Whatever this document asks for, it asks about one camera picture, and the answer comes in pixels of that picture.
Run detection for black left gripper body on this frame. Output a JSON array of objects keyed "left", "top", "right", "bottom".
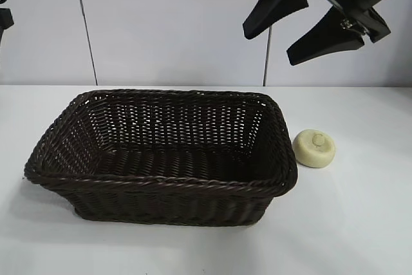
[{"left": 0, "top": 7, "right": 15, "bottom": 53}]

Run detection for dark brown woven basket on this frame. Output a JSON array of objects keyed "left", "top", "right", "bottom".
[{"left": 23, "top": 89, "right": 299, "bottom": 227}]

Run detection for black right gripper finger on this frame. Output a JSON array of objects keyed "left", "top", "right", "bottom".
[
  {"left": 286, "top": 6, "right": 392, "bottom": 66},
  {"left": 241, "top": 0, "right": 310, "bottom": 39}
]

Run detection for pale yellow egg yolk pastry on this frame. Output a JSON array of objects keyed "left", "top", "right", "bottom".
[{"left": 292, "top": 129, "right": 338, "bottom": 169}]

